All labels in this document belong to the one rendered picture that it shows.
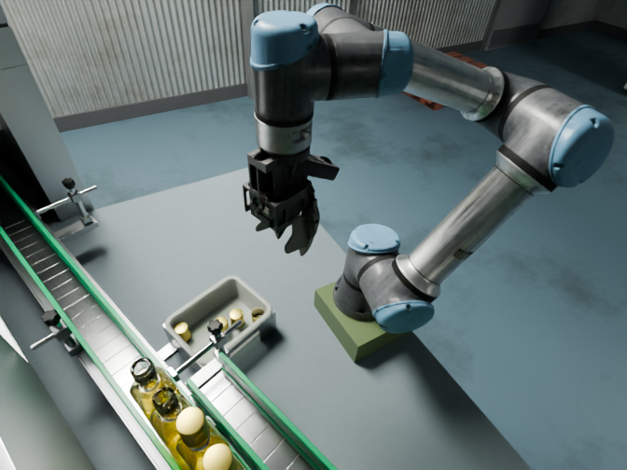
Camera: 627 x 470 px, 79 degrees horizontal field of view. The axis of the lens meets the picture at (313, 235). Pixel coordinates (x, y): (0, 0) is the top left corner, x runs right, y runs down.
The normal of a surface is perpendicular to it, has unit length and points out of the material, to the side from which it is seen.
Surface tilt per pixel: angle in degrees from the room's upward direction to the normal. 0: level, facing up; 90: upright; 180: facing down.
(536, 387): 0
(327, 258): 0
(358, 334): 3
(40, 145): 90
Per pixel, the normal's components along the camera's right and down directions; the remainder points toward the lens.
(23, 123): 0.73, 0.50
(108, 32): 0.51, 0.62
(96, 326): 0.05, -0.71
